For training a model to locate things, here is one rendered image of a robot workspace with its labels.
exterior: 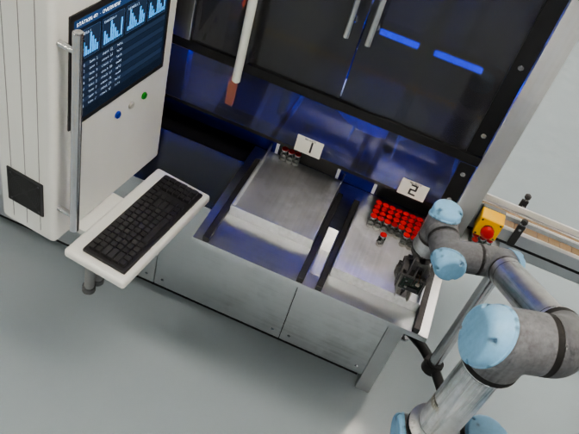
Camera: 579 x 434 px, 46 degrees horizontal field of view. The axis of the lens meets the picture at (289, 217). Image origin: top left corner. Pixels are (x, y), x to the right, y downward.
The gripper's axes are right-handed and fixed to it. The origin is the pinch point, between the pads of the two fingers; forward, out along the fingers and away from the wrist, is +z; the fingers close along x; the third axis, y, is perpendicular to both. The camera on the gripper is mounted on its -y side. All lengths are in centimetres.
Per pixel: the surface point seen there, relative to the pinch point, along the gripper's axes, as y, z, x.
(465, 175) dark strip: -31.5, -22.2, 4.5
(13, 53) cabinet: 23, -44, -103
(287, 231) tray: -5.3, 1.0, -36.0
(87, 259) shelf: 25, 11, -82
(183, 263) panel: -31, 65, -73
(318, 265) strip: -0.1, 3.5, -23.9
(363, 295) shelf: 3.5, 3.7, -9.1
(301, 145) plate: -31, -9, -43
